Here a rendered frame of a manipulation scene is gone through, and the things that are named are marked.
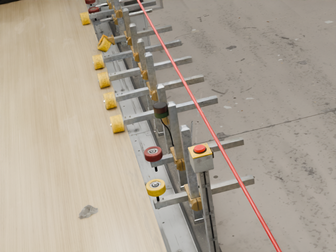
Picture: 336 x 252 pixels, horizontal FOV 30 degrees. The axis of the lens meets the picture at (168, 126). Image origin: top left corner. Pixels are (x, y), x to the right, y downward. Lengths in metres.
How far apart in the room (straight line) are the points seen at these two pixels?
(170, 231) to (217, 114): 2.12
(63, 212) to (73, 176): 0.24
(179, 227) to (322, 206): 1.26
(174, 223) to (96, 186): 0.41
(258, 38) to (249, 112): 1.34
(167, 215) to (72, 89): 1.00
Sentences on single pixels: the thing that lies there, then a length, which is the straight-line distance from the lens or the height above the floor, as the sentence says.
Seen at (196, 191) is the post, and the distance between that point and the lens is 2.58.
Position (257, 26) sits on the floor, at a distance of 6.20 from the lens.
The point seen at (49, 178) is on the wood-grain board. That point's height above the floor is 0.90.
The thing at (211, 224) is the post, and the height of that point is 0.91.
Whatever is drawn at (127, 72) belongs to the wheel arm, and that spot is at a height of 0.96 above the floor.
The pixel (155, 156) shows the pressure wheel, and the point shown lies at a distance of 2.76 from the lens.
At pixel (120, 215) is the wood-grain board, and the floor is 0.90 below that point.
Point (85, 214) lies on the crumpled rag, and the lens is 2.52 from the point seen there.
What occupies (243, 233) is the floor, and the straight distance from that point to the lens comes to 3.66.
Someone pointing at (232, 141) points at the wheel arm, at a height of 0.86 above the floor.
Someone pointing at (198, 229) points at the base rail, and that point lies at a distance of 2.65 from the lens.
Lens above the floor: 2.42
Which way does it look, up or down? 31 degrees down
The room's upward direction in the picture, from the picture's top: 10 degrees counter-clockwise
